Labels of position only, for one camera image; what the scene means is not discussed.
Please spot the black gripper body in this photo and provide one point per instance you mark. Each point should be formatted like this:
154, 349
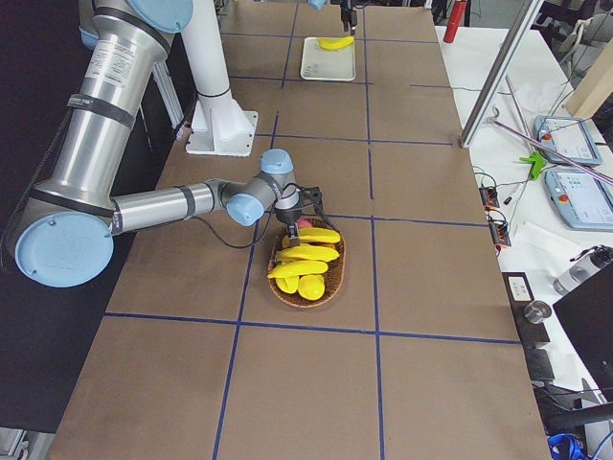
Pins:
288, 218
347, 11

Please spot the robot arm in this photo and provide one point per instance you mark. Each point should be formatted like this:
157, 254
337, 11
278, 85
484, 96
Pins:
65, 234

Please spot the brown wicker basket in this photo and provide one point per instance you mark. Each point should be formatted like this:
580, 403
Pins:
308, 291

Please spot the pink red apple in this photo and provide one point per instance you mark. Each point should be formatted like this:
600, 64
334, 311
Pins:
304, 223

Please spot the white bear tray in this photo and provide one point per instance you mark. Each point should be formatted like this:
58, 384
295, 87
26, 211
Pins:
320, 65

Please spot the red cylinder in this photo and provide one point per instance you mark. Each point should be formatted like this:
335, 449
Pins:
455, 20

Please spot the long metal grabber tool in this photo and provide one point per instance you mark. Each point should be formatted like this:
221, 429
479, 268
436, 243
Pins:
527, 135

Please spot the black box with label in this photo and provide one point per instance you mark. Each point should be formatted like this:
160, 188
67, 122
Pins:
518, 287

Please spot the far teach pendant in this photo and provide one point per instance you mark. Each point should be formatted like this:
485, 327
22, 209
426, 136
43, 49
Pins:
568, 136

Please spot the teach pendant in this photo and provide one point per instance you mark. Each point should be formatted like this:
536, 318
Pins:
581, 200
568, 136

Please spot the clear water bottle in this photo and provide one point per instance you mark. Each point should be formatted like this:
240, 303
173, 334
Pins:
587, 263

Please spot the near teach pendant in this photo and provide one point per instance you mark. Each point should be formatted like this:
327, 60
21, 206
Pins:
581, 200

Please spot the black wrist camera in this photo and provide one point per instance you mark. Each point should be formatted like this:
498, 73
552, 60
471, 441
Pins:
312, 196

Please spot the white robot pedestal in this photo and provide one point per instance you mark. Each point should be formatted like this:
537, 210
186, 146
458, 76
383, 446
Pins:
219, 125

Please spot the aluminium frame post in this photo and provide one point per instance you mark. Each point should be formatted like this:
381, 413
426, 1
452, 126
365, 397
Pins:
499, 69

